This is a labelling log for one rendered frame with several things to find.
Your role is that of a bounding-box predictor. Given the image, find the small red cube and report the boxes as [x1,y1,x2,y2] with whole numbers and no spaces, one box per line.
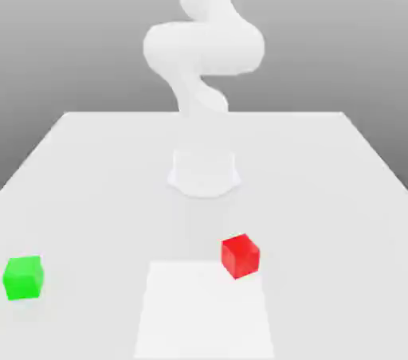
[221,233,261,280]

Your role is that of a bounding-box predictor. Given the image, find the small green cube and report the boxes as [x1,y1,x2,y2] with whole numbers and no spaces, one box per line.
[2,255,45,302]

